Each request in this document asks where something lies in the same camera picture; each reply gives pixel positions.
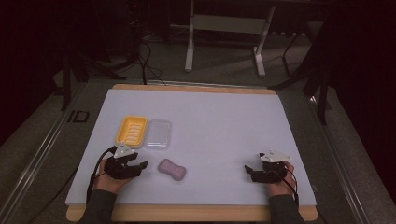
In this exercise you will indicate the person's right hand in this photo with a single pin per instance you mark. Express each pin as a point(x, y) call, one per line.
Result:
point(281, 186)

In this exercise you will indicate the pink soap bar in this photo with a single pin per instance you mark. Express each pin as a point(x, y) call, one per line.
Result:
point(172, 169)

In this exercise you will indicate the person's left hand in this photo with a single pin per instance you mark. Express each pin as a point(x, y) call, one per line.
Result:
point(109, 183)

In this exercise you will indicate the black stand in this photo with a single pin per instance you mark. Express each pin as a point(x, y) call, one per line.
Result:
point(74, 71)
point(314, 77)

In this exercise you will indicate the clear plastic container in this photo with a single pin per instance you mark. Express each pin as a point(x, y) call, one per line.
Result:
point(158, 134)

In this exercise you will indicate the white table mat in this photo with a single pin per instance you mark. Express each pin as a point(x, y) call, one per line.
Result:
point(218, 140)

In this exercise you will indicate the metal floor rail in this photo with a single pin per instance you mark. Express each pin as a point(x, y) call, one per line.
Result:
point(34, 161)
point(345, 174)

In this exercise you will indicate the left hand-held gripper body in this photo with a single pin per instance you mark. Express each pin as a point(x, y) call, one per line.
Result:
point(116, 166)

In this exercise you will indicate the white metal desk frame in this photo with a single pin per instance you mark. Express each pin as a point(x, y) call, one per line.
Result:
point(229, 23)

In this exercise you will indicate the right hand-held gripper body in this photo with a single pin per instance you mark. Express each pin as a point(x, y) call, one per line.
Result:
point(272, 169)

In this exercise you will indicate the yellow soap dish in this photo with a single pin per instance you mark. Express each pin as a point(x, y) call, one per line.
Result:
point(132, 131)

